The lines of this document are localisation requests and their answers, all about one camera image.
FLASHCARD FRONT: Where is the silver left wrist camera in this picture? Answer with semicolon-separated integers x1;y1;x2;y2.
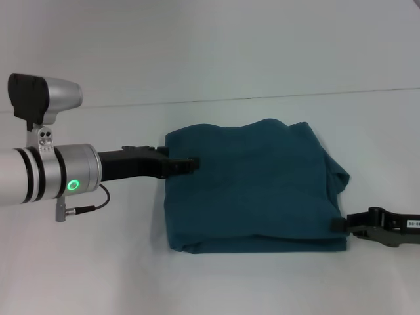
8;72;83;151

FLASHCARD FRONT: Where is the left gripper cable with plug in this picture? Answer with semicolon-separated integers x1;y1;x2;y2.
54;182;111;223

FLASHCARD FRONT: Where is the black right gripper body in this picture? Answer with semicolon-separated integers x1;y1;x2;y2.
356;206;420;249

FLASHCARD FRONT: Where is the teal t-shirt with FREE print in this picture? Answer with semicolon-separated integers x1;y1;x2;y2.
163;118;351;255

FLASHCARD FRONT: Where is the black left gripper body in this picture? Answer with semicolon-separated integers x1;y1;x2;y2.
97;144;173;182

